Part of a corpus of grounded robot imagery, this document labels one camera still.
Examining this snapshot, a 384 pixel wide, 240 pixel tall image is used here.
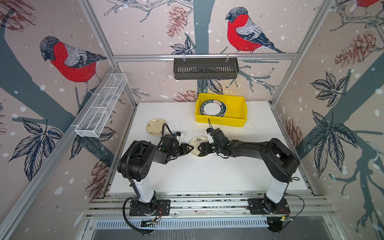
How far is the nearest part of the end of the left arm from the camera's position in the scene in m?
0.79

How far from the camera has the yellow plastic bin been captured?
1.06 metres

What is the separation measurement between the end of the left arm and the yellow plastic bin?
24 cm
